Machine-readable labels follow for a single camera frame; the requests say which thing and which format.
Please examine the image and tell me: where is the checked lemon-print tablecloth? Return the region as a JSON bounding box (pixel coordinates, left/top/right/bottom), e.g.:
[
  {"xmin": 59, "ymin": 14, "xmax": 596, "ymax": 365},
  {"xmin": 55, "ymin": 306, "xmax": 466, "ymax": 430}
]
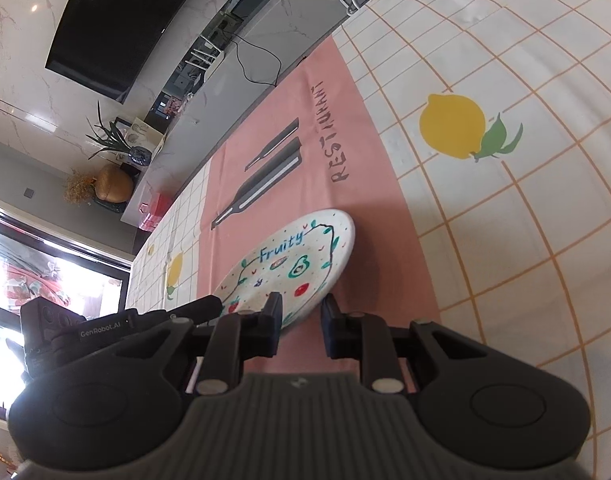
[{"xmin": 128, "ymin": 0, "xmax": 611, "ymax": 396}]

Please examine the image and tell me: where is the red box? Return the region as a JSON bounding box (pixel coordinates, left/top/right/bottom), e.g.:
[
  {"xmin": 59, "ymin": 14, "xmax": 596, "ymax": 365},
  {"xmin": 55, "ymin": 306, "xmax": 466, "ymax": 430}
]
[{"xmin": 138, "ymin": 191, "xmax": 175, "ymax": 231}]

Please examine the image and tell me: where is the long grey marble cabinet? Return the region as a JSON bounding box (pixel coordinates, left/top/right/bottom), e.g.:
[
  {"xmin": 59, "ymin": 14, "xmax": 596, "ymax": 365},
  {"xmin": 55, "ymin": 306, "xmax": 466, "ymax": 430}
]
[{"xmin": 120, "ymin": 0, "xmax": 351, "ymax": 228}]

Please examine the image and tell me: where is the black cable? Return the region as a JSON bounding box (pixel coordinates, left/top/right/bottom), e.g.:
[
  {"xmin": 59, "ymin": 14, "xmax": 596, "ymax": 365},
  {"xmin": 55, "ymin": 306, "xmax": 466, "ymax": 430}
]
[{"xmin": 234, "ymin": 35, "xmax": 306, "ymax": 86}]

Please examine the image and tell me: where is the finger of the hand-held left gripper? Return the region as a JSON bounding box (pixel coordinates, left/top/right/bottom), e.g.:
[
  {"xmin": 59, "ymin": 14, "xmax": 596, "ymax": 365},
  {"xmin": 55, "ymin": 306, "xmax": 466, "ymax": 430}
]
[{"xmin": 168, "ymin": 295, "xmax": 224, "ymax": 327}]

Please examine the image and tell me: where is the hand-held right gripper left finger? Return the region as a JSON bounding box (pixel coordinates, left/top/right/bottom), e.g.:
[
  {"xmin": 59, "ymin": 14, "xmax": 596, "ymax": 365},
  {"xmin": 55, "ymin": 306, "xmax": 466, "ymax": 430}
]
[{"xmin": 76, "ymin": 291, "xmax": 284, "ymax": 395}]

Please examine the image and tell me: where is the large window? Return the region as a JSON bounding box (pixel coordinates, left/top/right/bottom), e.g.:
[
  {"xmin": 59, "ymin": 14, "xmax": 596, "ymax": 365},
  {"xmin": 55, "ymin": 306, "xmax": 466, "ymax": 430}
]
[{"xmin": 0, "ymin": 200, "xmax": 134, "ymax": 411}]

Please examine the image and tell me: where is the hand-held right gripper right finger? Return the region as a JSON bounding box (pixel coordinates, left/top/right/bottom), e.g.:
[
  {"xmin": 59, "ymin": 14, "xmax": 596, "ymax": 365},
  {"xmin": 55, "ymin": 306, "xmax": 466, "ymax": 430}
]
[{"xmin": 320, "ymin": 296, "xmax": 511, "ymax": 395}]

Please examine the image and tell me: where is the white fruit-print plate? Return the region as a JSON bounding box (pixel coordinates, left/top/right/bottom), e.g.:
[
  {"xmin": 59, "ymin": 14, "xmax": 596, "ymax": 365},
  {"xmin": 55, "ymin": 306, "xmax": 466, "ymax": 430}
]
[{"xmin": 213, "ymin": 208, "xmax": 356, "ymax": 333}]

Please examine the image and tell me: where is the black wall television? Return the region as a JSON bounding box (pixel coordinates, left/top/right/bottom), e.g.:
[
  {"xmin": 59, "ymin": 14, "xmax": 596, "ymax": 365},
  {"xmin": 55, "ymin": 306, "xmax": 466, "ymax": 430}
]
[{"xmin": 44, "ymin": 0, "xmax": 221, "ymax": 106}]

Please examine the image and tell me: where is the dried flower bunch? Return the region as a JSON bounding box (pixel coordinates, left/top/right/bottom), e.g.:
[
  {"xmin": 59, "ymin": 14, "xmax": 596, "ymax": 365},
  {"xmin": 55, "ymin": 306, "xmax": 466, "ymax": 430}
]
[{"xmin": 63, "ymin": 170, "xmax": 99, "ymax": 206}]

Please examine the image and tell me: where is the colourful small box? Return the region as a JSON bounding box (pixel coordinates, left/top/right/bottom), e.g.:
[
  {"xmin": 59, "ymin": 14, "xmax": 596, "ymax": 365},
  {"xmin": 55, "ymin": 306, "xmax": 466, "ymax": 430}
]
[{"xmin": 156, "ymin": 92, "xmax": 186, "ymax": 121}]

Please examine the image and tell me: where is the brown gourd-shaped vase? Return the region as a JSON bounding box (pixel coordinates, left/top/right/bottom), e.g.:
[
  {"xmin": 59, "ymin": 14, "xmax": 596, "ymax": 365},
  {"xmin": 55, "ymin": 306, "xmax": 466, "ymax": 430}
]
[{"xmin": 96, "ymin": 164, "xmax": 135, "ymax": 203}]

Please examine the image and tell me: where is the green potted plant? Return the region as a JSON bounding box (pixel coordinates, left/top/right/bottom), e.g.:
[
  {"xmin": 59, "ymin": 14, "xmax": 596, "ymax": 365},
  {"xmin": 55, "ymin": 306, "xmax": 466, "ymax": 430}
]
[{"xmin": 86, "ymin": 101, "xmax": 136, "ymax": 153}]

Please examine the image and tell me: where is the white framed picture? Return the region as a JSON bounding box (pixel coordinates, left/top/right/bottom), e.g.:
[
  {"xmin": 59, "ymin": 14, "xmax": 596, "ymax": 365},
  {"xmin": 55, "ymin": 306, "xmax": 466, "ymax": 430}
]
[{"xmin": 116, "ymin": 116, "xmax": 164, "ymax": 156}]

